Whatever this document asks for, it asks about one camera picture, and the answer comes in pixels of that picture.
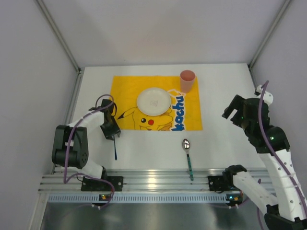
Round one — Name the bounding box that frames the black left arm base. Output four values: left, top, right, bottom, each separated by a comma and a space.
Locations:
81, 176, 123, 192

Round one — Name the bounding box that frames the pink plastic cup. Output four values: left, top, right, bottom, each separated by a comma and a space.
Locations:
180, 70, 196, 93

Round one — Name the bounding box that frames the blue plastic fork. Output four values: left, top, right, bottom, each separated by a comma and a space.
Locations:
113, 135, 118, 161

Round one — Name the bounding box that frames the grey slotted cable duct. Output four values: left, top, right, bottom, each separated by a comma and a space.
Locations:
48, 193, 240, 204

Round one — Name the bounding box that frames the right aluminium frame post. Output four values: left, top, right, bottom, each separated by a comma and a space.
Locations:
248, 0, 295, 69

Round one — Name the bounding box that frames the left aluminium frame post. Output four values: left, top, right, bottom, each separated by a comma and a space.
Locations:
35, 0, 81, 72

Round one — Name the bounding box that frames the aluminium mounting rail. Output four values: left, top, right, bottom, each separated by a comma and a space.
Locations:
38, 167, 223, 193

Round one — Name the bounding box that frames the metal spoon green handle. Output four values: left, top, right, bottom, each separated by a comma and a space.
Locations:
182, 138, 194, 181

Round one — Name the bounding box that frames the aluminium frame post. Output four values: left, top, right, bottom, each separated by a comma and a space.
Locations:
248, 0, 295, 69
35, 0, 81, 72

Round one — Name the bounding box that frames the yellow Pikachu placemat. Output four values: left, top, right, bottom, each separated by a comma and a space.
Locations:
111, 76, 202, 131

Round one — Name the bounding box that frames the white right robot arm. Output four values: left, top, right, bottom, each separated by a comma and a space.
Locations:
222, 95, 307, 230

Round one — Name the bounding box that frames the cream round plate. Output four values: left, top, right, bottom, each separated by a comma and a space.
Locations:
137, 88, 171, 116

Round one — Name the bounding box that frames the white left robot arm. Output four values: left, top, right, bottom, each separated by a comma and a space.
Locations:
51, 99, 121, 184

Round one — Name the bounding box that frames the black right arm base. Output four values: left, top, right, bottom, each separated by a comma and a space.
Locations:
208, 175, 232, 194

